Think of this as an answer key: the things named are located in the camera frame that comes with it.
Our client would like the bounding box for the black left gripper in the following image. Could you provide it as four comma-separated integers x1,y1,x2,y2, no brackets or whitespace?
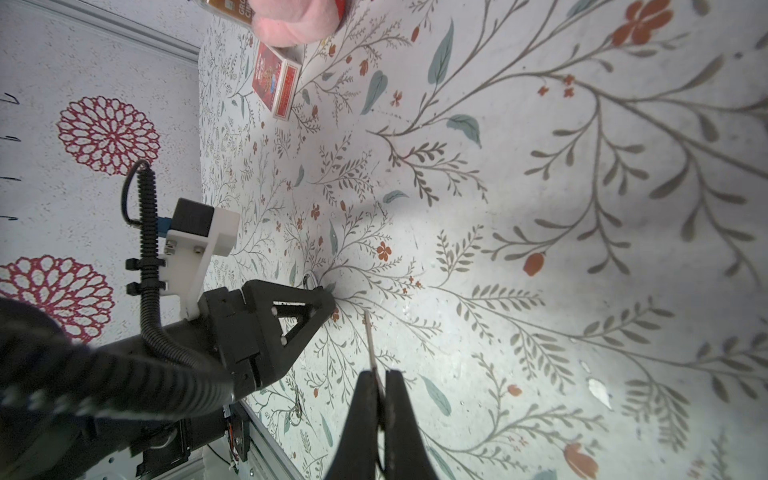
198,280,336,399

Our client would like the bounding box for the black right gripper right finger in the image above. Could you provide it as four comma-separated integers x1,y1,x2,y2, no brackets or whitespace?
383,370,438,480

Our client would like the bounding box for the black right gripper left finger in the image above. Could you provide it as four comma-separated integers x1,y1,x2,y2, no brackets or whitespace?
325,371,379,480

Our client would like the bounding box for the silver key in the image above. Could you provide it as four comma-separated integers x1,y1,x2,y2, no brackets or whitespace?
363,310,384,400

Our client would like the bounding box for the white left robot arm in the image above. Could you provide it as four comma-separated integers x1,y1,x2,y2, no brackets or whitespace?
1,280,335,479

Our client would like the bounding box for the red playing card box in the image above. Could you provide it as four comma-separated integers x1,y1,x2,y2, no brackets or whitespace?
252,41,302,121

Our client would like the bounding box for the pink plush toy red dress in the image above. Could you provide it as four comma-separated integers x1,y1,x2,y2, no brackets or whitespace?
249,0,348,48

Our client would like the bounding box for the amber spice jar black lid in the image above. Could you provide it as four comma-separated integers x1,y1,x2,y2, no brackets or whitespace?
198,0,253,27

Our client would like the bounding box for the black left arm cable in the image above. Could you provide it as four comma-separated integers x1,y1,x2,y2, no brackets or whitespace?
121,159,235,415

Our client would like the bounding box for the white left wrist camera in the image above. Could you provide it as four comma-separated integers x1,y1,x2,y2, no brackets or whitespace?
159,198,240,320

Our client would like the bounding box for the black wire wall rack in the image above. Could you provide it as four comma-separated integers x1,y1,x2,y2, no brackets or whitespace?
0,92,22,222

